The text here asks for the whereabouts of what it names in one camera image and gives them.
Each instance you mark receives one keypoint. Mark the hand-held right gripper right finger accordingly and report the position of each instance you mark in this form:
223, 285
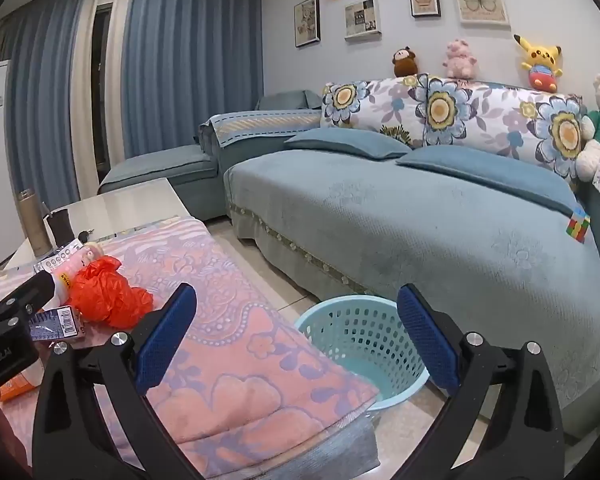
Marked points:
425, 340

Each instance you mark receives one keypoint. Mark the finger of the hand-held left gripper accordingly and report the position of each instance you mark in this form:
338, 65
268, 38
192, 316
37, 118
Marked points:
32, 292

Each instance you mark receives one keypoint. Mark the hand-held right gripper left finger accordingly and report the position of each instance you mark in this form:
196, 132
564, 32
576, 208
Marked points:
164, 342

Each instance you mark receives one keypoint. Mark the light blue plastic basket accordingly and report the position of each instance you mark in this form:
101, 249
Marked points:
365, 330

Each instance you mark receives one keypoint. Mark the orange plastic bag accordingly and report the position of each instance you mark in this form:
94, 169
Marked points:
105, 290

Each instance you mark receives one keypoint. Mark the orange packet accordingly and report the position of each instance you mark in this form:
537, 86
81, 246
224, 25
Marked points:
22, 385

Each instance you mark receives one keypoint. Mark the white and yellow packet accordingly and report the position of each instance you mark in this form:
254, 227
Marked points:
65, 282

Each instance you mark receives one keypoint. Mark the blue barcode packet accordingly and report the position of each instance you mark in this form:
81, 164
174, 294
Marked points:
55, 322

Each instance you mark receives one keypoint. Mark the white packet with circle print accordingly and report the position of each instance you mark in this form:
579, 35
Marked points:
60, 257

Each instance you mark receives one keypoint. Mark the steel thermos bottle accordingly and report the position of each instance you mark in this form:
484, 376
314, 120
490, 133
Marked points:
34, 225

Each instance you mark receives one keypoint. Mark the black cup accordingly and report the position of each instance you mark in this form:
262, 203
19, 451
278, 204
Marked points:
60, 230

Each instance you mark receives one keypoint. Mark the pink and yellow wrapper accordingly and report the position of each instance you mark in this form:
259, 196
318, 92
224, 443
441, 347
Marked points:
91, 252

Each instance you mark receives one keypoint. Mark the pink floral blanket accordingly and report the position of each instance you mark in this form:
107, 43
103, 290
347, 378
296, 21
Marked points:
260, 350

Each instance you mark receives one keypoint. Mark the blue fabric sofa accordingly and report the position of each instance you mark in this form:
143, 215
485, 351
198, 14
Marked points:
405, 240

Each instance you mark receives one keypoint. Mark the white coffee table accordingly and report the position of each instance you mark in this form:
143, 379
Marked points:
130, 205

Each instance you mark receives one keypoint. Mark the grey blue table cover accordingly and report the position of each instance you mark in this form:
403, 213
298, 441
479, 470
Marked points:
300, 447

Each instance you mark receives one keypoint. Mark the blue pillow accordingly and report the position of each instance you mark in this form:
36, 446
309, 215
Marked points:
347, 142
485, 172

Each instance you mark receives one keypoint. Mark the colourful puzzle cube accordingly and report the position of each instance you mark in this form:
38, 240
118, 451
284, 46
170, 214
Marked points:
578, 225

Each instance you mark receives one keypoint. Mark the blue curtain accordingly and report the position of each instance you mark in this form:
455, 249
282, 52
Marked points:
195, 60
45, 100

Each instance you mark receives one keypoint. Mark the cream curtain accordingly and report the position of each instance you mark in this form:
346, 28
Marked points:
85, 85

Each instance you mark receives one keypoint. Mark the floral sofa back cushion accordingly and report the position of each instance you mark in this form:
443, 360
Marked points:
445, 110

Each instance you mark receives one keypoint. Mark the striped blue armrest cloth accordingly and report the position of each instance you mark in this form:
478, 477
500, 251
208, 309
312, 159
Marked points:
260, 125

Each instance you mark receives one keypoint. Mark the brown monkey plush toy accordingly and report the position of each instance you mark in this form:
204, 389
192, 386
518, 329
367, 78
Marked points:
405, 62

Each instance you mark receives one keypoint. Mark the pink plush toy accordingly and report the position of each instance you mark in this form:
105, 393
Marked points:
460, 60

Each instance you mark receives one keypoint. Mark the yellow plush toy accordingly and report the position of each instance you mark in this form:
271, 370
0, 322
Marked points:
540, 62

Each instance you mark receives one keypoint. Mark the newspaper print canvas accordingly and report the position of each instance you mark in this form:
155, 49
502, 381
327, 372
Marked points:
362, 18

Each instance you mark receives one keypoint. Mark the tall black picture frame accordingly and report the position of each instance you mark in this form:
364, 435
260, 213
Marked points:
307, 22

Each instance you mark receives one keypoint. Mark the crown picture frame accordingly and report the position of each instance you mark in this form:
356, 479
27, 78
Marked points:
424, 0

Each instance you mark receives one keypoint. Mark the butterfly picture frame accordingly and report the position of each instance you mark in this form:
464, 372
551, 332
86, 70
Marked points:
482, 4

